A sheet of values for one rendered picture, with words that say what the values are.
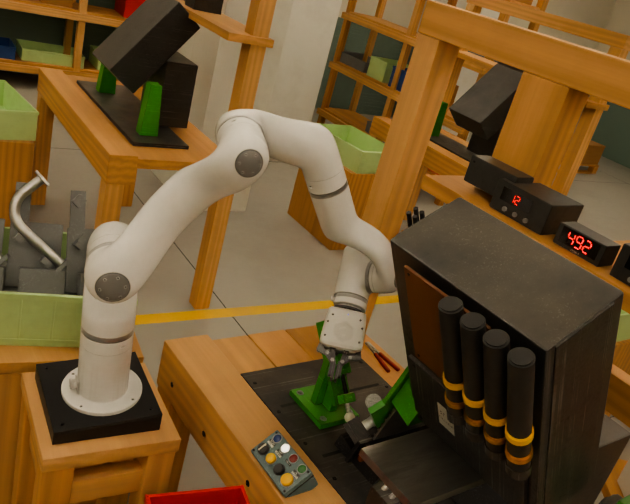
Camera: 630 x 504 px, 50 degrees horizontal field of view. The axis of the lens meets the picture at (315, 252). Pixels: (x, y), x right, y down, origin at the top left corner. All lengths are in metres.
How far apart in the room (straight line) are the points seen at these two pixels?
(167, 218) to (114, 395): 0.49
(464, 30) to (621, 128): 11.15
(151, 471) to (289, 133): 0.89
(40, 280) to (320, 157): 1.06
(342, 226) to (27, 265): 1.08
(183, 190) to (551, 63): 0.90
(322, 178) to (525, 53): 0.61
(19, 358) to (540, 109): 1.51
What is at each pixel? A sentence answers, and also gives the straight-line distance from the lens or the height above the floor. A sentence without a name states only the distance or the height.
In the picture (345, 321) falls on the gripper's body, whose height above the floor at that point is 1.23.
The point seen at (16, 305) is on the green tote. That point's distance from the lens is 2.04.
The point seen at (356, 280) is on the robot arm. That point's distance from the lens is 1.63.
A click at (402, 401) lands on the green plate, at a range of 1.58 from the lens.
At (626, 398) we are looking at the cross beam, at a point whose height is 1.24.
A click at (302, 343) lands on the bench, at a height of 0.88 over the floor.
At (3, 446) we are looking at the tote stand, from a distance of 2.23.
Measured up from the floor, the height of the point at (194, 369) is 0.90.
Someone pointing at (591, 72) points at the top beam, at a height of 1.90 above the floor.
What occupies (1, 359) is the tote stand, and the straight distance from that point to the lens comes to 2.06.
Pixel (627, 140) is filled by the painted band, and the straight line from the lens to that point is 12.92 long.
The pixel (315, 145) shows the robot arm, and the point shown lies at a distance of 1.46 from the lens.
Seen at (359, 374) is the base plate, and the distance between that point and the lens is 2.06.
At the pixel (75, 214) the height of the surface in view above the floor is 1.07.
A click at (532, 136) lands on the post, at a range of 1.75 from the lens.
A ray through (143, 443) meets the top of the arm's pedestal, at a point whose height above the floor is 0.85.
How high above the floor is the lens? 1.99
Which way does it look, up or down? 23 degrees down
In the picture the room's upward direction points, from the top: 16 degrees clockwise
